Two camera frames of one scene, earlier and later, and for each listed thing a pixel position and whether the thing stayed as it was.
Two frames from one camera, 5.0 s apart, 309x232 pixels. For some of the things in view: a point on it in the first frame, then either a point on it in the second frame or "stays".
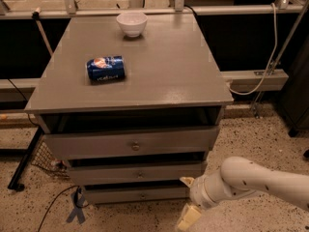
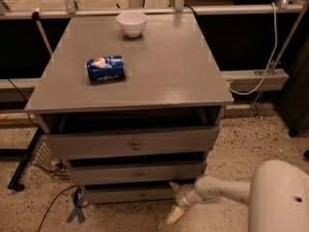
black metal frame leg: (15, 180) stays
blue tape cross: (78, 201) stays
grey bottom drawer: (133, 195) stays
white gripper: (197, 190) to (182, 195)
